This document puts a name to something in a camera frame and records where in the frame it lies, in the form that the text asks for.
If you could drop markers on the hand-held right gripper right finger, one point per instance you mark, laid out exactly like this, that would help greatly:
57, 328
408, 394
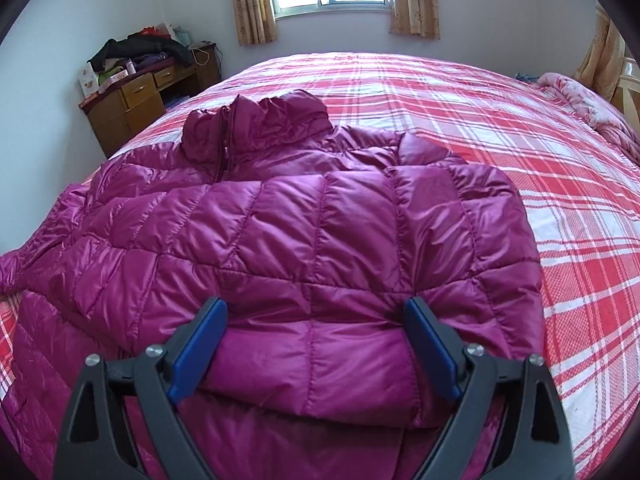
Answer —
435, 351

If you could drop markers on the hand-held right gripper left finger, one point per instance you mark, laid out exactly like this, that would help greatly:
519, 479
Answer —
197, 355

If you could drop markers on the magenta puffer jacket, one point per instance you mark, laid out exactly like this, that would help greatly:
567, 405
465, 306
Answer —
300, 235

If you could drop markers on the pile of dark clothes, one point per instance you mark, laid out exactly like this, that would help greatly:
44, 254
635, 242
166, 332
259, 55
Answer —
135, 47

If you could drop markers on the bed with red plaid sheet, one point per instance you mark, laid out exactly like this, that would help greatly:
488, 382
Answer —
500, 125

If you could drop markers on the wooden desk with drawers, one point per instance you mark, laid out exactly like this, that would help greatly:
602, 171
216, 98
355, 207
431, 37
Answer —
132, 110

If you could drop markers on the pink floral quilt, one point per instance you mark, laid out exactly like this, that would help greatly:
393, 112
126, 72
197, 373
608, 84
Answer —
590, 102

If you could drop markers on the white box with red print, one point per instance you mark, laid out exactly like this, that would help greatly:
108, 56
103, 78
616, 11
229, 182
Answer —
89, 82

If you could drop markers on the wooden headboard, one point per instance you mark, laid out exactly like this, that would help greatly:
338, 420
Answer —
631, 90

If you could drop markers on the beige curtain beside headboard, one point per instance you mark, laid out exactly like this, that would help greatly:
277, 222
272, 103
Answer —
602, 55

